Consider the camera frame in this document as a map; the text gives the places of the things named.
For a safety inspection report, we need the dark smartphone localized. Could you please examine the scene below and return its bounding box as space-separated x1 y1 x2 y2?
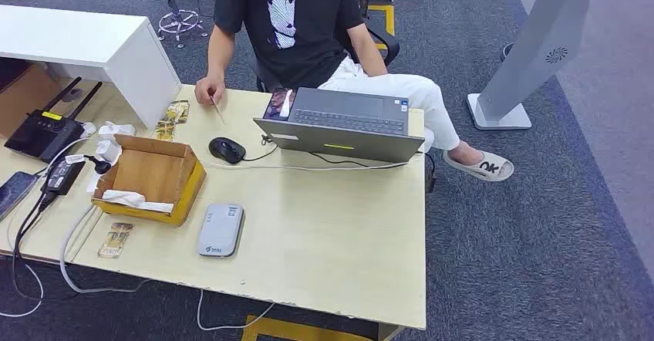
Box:
0 170 40 222

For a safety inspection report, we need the black plug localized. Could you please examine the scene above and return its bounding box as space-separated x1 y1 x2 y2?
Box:
83 154 113 176

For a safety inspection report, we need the black power cable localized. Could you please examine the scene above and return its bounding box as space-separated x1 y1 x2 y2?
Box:
11 190 57 302

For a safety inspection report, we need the person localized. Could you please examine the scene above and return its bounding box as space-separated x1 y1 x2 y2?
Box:
194 0 515 184

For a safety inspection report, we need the thick grey cable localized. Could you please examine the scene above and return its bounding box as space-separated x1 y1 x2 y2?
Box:
59 204 154 295

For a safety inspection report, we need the black computer mouse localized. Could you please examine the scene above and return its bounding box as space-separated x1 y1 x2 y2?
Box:
208 137 248 165

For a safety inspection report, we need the white tissue paper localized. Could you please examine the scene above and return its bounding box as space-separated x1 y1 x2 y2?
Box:
101 189 175 214

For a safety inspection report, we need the black mouse cable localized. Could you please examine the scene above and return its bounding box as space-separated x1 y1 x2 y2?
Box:
241 133 280 163

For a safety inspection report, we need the golden room key card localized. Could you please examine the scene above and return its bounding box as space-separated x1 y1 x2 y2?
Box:
166 100 190 125
154 120 177 142
97 221 135 260

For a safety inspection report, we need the person's right hand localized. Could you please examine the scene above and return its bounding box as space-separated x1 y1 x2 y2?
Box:
194 75 228 106

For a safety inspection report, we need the grey laptop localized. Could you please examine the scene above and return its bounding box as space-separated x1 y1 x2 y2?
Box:
253 86 426 164

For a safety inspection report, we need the beige slipper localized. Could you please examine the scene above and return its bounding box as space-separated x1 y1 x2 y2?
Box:
442 150 515 184

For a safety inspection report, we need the phone with colourful screen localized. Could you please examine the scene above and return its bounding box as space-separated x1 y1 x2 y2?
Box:
263 88 298 122

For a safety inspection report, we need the open cardboard box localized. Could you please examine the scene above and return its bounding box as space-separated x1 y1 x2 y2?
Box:
91 133 207 228

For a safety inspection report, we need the white charger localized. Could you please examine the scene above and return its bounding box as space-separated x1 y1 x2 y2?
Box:
95 140 123 165
98 120 137 143

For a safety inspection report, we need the grey kiosk stand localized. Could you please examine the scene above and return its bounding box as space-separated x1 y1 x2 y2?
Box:
466 0 642 131

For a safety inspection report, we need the black power adapter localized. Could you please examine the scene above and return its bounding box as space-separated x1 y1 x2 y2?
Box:
40 157 87 197

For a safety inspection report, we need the black laptop cable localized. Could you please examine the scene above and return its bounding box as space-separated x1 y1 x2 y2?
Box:
308 151 413 168

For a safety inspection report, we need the white cabinet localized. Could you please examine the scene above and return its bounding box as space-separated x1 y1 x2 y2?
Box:
0 4 183 131

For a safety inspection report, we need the black router with antennas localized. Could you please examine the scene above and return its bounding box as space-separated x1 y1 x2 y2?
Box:
4 76 103 165

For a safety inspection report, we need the thin white cable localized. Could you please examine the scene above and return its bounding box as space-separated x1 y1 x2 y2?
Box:
0 264 45 319

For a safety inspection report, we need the grey card reader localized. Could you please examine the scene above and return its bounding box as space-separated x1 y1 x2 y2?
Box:
197 203 246 258

